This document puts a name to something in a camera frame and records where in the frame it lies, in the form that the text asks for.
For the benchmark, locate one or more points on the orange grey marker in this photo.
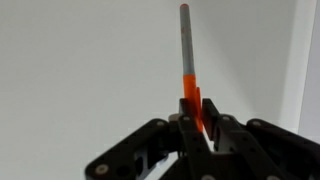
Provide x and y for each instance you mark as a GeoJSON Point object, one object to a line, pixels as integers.
{"type": "Point", "coordinates": [188, 66]}

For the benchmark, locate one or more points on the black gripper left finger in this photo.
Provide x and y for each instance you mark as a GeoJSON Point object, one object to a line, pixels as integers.
{"type": "Point", "coordinates": [186, 146]}

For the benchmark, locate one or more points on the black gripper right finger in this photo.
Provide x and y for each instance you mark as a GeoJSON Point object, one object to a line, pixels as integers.
{"type": "Point", "coordinates": [253, 150]}

